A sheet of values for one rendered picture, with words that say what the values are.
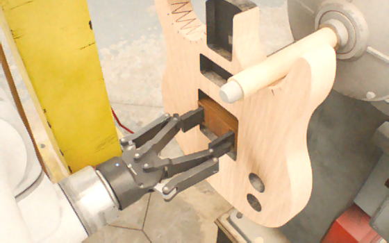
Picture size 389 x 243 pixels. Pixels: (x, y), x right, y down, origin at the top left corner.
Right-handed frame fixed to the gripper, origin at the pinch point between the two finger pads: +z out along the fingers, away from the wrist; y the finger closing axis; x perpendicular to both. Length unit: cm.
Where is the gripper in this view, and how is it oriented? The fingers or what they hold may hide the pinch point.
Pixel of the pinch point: (214, 126)
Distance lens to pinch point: 64.3
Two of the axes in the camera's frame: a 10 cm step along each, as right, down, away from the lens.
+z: 7.9, -4.5, 4.1
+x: -0.5, -7.3, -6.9
